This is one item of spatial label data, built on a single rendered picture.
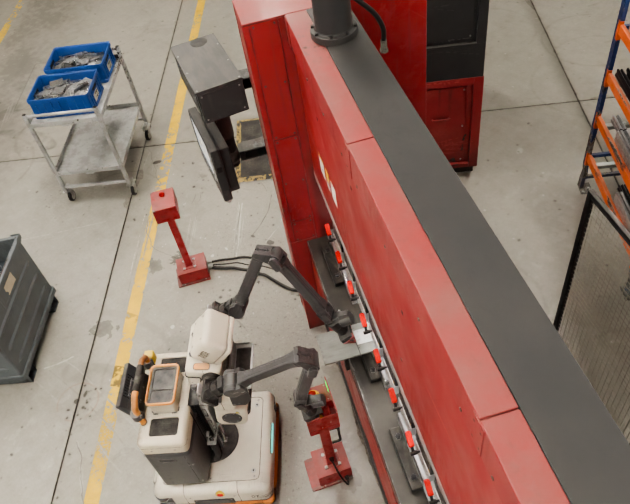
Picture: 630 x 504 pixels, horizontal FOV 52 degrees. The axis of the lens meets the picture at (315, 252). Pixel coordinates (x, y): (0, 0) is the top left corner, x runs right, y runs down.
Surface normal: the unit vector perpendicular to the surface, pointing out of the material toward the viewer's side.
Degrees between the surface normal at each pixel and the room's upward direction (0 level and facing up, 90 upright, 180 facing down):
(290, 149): 90
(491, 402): 0
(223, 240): 0
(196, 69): 0
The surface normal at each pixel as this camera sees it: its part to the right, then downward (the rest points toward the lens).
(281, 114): 0.26, 0.70
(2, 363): 0.01, 0.75
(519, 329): -0.12, -0.66
